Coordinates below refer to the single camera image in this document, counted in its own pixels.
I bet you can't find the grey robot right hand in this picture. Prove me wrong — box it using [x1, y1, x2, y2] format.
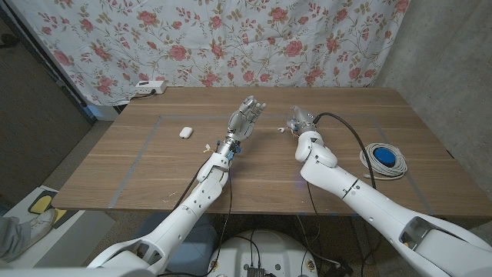
[286, 105, 318, 136]

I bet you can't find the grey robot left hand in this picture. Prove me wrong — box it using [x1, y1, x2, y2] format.
[217, 95, 268, 154]

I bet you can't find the floral rose backdrop cloth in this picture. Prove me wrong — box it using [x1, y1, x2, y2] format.
[9, 0, 411, 107]

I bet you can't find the blue round pedal button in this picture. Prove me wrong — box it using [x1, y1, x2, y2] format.
[374, 147, 397, 168]

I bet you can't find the white power strip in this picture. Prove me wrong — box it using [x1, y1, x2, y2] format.
[135, 79, 168, 95]

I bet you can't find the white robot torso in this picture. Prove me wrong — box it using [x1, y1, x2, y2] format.
[206, 229, 319, 277]

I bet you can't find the white storage box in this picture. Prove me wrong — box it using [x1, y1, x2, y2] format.
[87, 103, 120, 122]

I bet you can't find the white floor board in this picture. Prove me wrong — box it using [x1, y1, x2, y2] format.
[0, 185, 116, 270]

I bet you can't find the white shoe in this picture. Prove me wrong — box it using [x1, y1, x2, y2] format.
[26, 208, 58, 247]

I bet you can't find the person's leg in grey trousers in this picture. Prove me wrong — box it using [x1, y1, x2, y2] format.
[0, 215, 32, 263]

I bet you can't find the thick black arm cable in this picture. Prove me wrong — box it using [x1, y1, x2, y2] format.
[172, 163, 211, 211]
[313, 112, 381, 277]

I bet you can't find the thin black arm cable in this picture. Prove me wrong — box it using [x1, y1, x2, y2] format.
[306, 181, 320, 216]
[157, 172, 234, 277]

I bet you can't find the black power strip cord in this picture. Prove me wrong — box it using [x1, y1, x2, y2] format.
[130, 88, 158, 101]

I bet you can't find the coiled white cable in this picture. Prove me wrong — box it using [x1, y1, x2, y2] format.
[359, 142, 408, 181]

